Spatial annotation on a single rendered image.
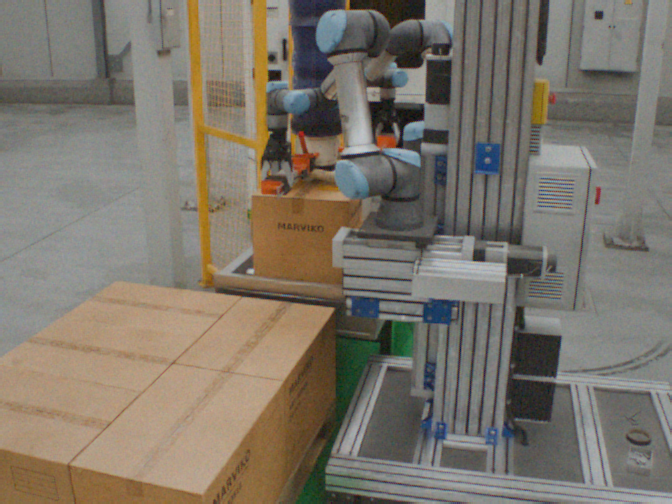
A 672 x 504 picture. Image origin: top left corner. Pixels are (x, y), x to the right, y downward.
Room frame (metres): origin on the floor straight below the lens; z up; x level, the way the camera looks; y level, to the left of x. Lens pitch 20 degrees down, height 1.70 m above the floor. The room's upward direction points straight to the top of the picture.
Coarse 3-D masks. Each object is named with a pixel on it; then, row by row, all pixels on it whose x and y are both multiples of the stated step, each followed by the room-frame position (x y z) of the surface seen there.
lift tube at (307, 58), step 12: (300, 36) 2.96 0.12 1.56; (312, 36) 2.94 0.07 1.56; (300, 48) 2.97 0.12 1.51; (312, 48) 2.95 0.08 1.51; (300, 60) 2.96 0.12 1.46; (312, 60) 2.94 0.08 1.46; (324, 60) 2.94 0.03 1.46; (300, 72) 2.96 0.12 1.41; (312, 72) 2.94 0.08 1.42; (324, 72) 2.94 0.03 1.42; (300, 84) 2.96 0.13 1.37; (312, 84) 2.94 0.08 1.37; (300, 120) 2.96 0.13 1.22; (312, 120) 2.94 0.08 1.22; (324, 120) 2.94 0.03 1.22; (336, 120) 2.98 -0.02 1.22; (336, 132) 2.97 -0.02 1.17
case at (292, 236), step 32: (256, 192) 2.83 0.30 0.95; (288, 192) 2.83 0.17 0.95; (320, 192) 2.83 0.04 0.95; (256, 224) 2.79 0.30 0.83; (288, 224) 2.76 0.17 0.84; (320, 224) 2.73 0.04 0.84; (352, 224) 2.78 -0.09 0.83; (256, 256) 2.79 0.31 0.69; (288, 256) 2.76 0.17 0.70; (320, 256) 2.73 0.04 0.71
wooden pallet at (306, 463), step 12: (336, 396) 2.60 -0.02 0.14; (324, 420) 2.44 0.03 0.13; (324, 432) 2.46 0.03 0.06; (312, 444) 2.43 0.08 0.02; (324, 444) 2.43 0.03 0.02; (312, 456) 2.35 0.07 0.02; (300, 468) 2.27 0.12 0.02; (312, 468) 2.28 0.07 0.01; (288, 480) 2.03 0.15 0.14; (300, 480) 2.19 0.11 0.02; (288, 492) 2.03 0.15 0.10; (300, 492) 2.14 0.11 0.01
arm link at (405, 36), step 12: (408, 24) 2.78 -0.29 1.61; (396, 36) 2.78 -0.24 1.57; (408, 36) 2.76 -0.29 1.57; (420, 36) 2.76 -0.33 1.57; (396, 48) 2.80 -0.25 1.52; (408, 48) 2.78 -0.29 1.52; (372, 60) 2.99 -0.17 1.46; (384, 60) 2.90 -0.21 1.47; (372, 72) 3.01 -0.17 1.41; (384, 72) 3.00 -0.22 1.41; (372, 84) 3.09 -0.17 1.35
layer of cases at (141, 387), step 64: (64, 320) 2.47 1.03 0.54; (128, 320) 2.47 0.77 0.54; (192, 320) 2.47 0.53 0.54; (256, 320) 2.48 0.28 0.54; (320, 320) 2.48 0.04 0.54; (0, 384) 1.97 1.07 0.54; (64, 384) 1.98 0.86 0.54; (128, 384) 1.99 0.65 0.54; (192, 384) 1.99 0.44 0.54; (256, 384) 2.00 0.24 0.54; (320, 384) 2.39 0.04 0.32; (0, 448) 1.63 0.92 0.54; (64, 448) 1.63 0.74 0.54; (128, 448) 1.64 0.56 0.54; (192, 448) 1.65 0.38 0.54; (256, 448) 1.79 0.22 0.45
